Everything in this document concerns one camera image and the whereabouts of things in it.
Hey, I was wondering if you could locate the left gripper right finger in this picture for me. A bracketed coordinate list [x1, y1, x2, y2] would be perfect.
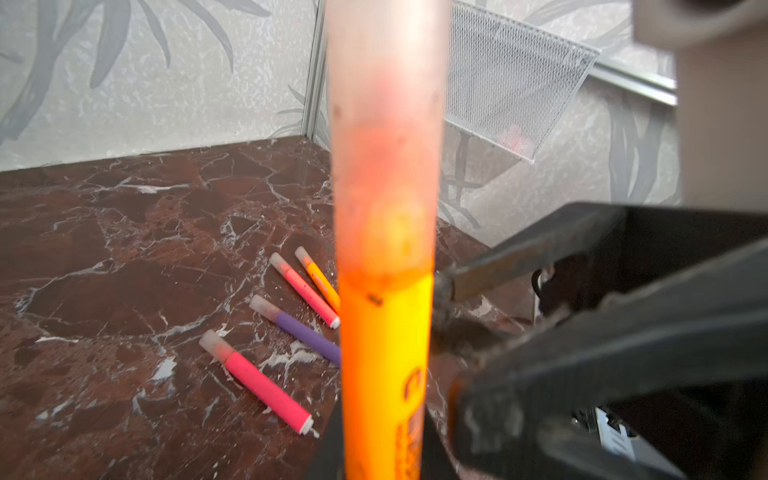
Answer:
[420, 410, 459, 480]

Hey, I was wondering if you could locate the pink marker group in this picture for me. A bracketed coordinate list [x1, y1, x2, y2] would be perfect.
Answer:
[270, 252, 341, 329]
[199, 330, 319, 438]

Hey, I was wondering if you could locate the purple marker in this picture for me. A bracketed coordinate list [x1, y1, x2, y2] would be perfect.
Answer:
[249, 295, 341, 367]

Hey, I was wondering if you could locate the white wire mesh basket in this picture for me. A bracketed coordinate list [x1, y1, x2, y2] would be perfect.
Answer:
[445, 1, 599, 162]

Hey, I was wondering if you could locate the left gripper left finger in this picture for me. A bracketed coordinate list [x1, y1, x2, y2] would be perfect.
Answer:
[305, 400, 345, 480]

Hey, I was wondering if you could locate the orange marker group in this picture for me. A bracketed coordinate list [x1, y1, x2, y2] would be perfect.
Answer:
[295, 246, 341, 314]

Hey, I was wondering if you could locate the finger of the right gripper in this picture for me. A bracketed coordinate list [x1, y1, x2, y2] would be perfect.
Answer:
[433, 202, 767, 312]
[448, 241, 767, 479]

